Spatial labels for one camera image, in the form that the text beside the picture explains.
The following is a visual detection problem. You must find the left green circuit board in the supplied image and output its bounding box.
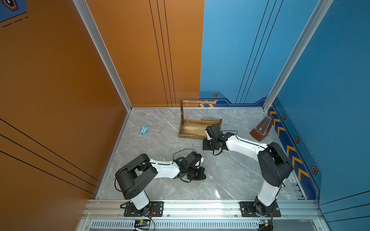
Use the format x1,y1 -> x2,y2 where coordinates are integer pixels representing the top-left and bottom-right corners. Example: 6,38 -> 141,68
134,219 -> 151,229

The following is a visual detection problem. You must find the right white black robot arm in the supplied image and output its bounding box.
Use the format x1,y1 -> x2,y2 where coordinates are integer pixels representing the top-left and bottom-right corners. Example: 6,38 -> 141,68
202,127 -> 294,217

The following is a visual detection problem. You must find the green circuit board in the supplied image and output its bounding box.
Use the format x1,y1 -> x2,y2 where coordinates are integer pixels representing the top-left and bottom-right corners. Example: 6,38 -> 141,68
134,219 -> 151,229
257,219 -> 274,231

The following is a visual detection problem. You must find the wooden jewelry display stand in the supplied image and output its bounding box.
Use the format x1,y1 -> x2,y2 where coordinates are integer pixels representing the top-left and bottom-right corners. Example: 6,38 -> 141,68
178,99 -> 223,140

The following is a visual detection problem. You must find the aluminium front rail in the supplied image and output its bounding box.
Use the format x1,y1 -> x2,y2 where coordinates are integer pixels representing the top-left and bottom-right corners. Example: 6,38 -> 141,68
82,200 -> 324,220

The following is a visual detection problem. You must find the small blue owl toy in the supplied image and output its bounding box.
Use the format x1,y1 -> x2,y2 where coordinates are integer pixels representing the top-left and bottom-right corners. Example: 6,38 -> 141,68
140,126 -> 150,135

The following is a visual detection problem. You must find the right green circuit board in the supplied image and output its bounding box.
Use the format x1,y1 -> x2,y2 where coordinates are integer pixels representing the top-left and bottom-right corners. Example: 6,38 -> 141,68
257,219 -> 274,231

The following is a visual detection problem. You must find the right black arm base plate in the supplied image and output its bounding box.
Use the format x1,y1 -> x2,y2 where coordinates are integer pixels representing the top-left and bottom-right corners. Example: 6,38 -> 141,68
239,201 -> 281,218

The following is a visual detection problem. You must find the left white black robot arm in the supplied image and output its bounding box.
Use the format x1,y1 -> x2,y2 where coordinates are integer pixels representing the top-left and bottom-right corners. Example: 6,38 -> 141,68
114,149 -> 206,216

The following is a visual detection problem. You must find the dark red metronome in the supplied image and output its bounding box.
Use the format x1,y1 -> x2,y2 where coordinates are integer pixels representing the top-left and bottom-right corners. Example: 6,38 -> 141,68
250,115 -> 274,141

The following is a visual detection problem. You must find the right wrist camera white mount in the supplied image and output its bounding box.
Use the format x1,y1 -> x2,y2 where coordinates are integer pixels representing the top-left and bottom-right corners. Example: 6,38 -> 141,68
206,124 -> 223,140

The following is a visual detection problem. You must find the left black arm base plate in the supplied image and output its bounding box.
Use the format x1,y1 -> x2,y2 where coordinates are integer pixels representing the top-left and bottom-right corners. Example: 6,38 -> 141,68
120,201 -> 164,218

